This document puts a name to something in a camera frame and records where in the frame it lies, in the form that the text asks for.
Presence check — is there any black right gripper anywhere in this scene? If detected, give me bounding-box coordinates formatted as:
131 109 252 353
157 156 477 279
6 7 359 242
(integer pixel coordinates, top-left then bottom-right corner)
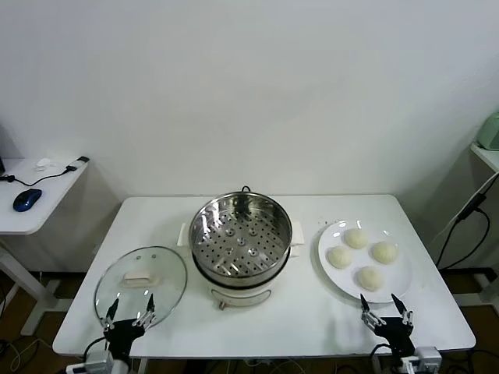
359 293 416 358

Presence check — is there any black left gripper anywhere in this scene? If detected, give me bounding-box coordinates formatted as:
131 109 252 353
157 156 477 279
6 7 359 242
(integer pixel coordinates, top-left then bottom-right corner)
100 292 157 362

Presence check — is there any white steamed baozi bun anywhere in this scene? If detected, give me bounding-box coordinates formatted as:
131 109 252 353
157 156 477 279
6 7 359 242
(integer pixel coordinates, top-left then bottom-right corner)
327 245 354 270
372 240 401 265
343 228 370 250
356 266 385 292

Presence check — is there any stainless steel steamer basket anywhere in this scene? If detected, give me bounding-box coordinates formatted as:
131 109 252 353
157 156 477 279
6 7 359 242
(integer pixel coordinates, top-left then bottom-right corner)
177 192 305 278

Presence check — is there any glass pot lid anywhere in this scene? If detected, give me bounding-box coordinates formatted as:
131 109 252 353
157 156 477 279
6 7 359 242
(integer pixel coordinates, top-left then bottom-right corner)
94 245 188 328

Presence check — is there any white round plate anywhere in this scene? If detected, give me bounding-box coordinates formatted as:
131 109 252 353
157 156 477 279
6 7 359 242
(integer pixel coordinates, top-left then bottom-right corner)
317 220 413 304

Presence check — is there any white electric cooker base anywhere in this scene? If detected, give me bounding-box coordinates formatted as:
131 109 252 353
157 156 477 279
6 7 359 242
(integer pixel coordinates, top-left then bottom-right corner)
190 245 302 311

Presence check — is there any white side table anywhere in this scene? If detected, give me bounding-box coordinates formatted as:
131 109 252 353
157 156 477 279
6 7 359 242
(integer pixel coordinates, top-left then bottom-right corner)
0 157 122 336

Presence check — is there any blue computer mouse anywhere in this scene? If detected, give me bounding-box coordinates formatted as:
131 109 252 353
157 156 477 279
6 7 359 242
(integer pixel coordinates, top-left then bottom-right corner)
12 188 43 213

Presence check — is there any white and black adapter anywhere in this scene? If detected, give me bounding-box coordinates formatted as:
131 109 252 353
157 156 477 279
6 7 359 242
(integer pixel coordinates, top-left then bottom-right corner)
64 155 90 172

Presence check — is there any white side shelf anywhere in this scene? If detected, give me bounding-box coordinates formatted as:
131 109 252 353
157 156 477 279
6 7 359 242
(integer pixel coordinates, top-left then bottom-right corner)
469 142 499 172

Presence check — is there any pale green appliance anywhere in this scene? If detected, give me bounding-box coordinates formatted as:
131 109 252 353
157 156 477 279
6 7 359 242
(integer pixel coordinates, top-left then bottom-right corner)
476 111 499 151

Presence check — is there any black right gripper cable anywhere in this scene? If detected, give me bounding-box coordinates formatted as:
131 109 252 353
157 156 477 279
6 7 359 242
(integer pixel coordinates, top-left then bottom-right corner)
371 344 391 368

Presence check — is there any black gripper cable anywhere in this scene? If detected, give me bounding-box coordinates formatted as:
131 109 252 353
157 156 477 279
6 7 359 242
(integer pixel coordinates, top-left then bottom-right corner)
83 337 109 367
371 344 391 368

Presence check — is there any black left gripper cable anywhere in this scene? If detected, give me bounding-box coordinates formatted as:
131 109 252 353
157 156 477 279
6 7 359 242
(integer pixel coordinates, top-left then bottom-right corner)
83 337 109 367

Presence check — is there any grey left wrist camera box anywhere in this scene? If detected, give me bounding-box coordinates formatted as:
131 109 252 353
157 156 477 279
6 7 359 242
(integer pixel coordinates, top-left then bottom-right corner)
84 349 115 374

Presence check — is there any white hanging cable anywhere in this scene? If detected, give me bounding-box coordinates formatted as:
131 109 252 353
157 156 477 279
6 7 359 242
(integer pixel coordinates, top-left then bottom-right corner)
430 171 496 242

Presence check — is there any thin black desk cable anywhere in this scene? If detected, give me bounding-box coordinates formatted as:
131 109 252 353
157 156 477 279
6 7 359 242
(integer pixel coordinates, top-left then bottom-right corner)
0 165 75 187

